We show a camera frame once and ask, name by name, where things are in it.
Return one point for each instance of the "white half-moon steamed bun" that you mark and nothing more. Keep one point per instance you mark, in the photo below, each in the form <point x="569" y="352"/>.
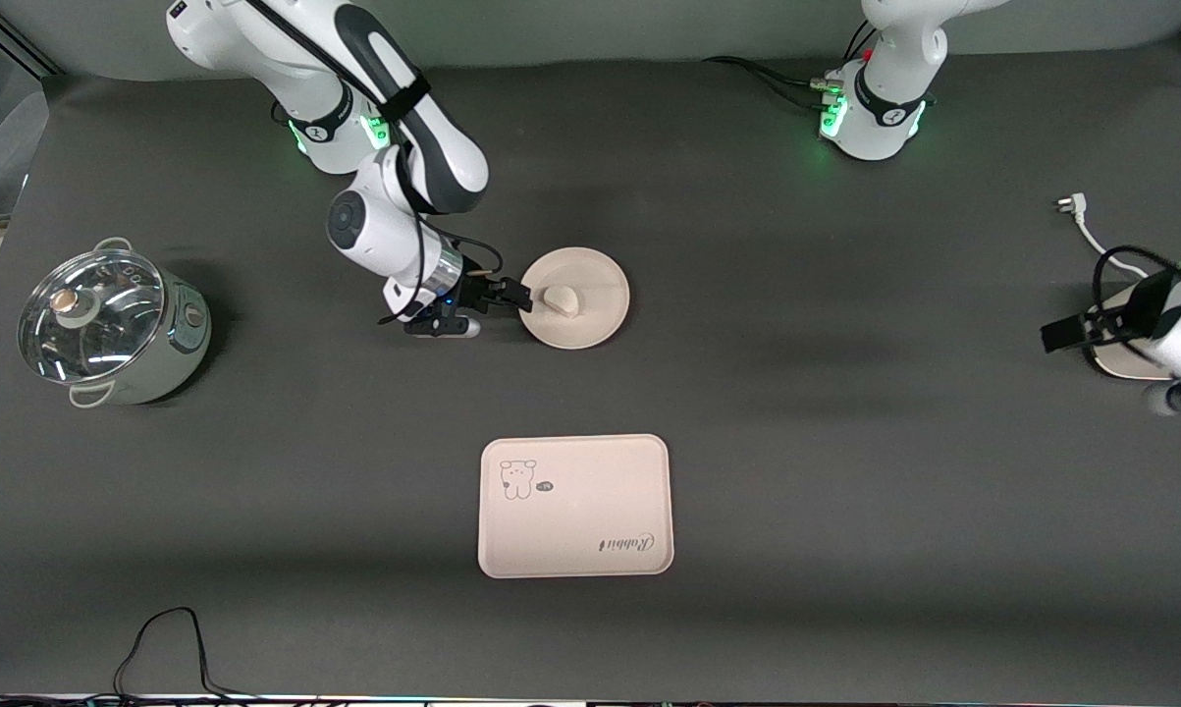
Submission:
<point x="561" y="299"/>

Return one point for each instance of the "aluminium frame bar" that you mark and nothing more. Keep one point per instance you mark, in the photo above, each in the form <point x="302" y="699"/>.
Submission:
<point x="11" y="47"/>

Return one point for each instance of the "beige round plate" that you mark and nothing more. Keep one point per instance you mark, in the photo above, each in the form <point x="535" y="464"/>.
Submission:
<point x="600" y="285"/>

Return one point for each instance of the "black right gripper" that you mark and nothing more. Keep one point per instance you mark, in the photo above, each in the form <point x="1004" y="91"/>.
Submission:
<point x="476" y="293"/>

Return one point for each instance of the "translucent grey plastic object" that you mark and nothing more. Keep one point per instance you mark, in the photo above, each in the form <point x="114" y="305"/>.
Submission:
<point x="16" y="147"/>

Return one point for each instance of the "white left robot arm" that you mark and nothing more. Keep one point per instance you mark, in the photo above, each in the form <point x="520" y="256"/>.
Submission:
<point x="894" y="49"/>

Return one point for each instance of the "pale green electric pot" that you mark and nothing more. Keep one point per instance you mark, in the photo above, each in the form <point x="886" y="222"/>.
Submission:
<point x="173" y="353"/>

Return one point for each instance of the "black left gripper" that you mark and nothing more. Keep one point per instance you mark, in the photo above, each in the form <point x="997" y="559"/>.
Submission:
<point x="1112" y="315"/>

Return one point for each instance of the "beige rectangular rabbit tray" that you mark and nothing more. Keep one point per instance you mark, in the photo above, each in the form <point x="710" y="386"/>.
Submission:
<point x="590" y="511"/>

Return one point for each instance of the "glass pot lid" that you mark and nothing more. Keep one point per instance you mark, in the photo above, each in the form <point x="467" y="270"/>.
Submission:
<point x="89" y="314"/>

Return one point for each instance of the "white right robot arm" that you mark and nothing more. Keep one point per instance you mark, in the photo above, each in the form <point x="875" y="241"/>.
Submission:
<point x="453" y="167"/>

